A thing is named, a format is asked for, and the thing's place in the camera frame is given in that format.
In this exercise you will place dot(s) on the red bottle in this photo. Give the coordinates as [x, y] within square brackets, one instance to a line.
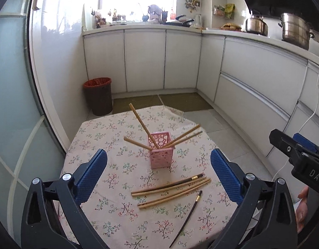
[172, 13]

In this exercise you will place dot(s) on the white jug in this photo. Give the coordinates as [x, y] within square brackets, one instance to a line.
[198, 20]

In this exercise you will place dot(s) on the woven tray with food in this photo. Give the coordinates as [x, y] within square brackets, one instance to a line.
[230, 26]

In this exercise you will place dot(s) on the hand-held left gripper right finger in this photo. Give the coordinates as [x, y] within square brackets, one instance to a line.
[225, 179]

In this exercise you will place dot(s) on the brown floor mat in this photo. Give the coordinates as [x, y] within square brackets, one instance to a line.
[185, 101]
[136, 103]

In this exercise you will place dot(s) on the grey cloth bundle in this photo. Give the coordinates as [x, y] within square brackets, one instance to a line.
[154, 9]

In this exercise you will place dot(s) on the brown trash bin red liner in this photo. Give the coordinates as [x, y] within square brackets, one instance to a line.
[98, 98]

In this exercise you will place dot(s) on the pale cutting board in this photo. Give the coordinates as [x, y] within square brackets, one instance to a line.
[85, 15]

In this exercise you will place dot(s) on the pink perforated utensil holder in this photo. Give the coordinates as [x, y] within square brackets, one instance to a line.
[160, 158]

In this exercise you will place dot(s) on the person's right hand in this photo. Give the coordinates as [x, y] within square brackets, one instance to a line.
[302, 207]

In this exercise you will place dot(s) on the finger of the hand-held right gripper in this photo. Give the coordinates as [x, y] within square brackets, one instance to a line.
[304, 142]
[281, 140]

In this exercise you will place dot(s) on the frosted glass sliding door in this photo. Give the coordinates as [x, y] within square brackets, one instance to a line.
[17, 96]

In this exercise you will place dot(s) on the stacked steel steamer pot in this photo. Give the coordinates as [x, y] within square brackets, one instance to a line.
[295, 31]

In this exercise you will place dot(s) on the tan bamboo chopstick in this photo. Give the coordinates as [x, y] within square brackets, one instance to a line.
[188, 139]
[159, 202]
[184, 134]
[143, 124]
[175, 195]
[137, 144]
[180, 185]

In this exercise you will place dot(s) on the water heater pipes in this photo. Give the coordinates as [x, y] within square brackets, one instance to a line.
[192, 2]

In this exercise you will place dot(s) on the floral tablecloth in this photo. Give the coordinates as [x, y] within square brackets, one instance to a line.
[123, 181]

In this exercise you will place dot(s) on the white kitchen cabinets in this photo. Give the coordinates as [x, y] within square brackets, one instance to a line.
[252, 64]

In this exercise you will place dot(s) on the yellow green packet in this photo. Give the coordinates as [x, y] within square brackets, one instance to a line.
[229, 11]

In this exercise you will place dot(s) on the row of small ornaments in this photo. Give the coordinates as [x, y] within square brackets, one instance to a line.
[115, 15]

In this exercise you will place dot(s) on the black frying pan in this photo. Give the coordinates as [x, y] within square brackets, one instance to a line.
[179, 22]

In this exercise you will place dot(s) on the white kitchen countertop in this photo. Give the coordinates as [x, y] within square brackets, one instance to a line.
[227, 32]

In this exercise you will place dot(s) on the steel kettle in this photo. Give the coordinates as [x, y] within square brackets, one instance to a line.
[256, 24]

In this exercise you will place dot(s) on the dark chopstick with gold band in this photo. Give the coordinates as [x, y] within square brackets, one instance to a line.
[198, 199]
[194, 177]

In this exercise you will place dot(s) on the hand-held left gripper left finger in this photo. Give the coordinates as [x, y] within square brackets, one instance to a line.
[92, 176]

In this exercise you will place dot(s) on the wall rack with packets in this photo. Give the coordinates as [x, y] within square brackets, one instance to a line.
[219, 10]

